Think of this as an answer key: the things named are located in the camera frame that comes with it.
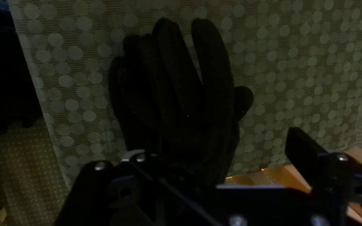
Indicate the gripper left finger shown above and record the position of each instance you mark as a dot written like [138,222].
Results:
[88,194]

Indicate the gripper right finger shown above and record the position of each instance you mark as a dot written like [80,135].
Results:
[331,175]

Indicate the brown wooden board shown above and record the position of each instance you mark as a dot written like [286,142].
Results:
[275,177]

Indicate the dotted beige cloth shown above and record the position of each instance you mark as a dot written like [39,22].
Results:
[294,69]

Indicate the black knit glove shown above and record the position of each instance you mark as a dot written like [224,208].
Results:
[174,103]

